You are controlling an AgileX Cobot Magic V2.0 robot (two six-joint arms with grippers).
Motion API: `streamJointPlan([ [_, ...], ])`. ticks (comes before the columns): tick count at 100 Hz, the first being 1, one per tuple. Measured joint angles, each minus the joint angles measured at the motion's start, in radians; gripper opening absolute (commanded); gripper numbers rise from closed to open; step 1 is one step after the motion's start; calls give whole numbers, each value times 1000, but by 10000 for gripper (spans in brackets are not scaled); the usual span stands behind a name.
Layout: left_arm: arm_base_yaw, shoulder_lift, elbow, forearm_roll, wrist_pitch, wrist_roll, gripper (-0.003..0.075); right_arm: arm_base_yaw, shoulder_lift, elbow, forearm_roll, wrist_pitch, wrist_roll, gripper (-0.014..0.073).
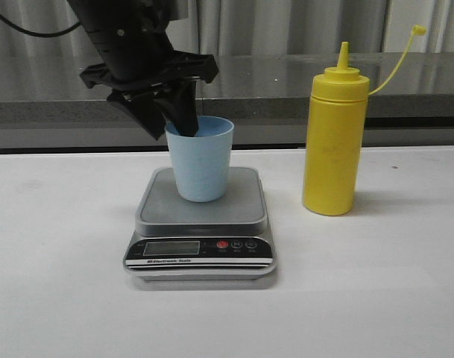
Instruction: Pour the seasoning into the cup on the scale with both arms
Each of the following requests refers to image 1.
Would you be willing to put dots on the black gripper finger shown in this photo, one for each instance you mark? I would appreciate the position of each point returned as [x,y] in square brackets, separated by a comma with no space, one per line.
[142,109]
[177,102]

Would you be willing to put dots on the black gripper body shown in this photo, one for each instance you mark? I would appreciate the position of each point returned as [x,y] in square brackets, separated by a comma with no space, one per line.
[131,39]

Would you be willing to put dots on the light blue plastic cup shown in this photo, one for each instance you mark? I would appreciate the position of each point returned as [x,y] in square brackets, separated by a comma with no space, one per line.
[201,163]

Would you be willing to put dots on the yellow squeeze bottle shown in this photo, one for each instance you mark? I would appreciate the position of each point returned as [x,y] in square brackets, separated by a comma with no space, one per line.
[337,109]

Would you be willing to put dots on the silver electronic kitchen scale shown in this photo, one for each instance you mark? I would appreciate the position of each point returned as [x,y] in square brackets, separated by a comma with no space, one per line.
[223,244]

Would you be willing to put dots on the grey stone counter ledge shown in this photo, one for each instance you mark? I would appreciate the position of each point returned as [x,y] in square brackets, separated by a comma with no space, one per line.
[45,106]

